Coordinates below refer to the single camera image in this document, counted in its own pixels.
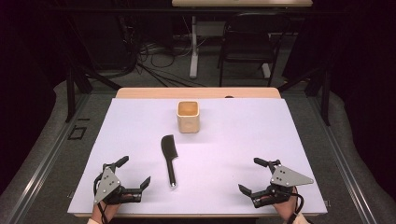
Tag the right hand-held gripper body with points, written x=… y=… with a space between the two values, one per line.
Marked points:
x=288 y=178

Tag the person's left hand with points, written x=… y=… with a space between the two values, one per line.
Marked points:
x=104 y=212

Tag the wooden table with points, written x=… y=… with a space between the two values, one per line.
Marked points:
x=199 y=92

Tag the black chair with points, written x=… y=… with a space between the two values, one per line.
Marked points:
x=249 y=43

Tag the person's right hand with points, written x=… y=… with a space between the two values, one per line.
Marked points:
x=289 y=208

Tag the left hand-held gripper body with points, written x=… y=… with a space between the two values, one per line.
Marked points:
x=107 y=183

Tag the white table mat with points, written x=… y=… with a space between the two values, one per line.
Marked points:
x=218 y=155

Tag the metal floor rail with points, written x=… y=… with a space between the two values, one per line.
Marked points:
x=342 y=161
x=46 y=161

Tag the black metal stand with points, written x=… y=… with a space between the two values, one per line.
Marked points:
x=71 y=93
x=325 y=99

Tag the beige square cup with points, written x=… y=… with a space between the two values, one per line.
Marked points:
x=188 y=123

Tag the white-legged desk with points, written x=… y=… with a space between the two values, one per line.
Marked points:
x=194 y=46

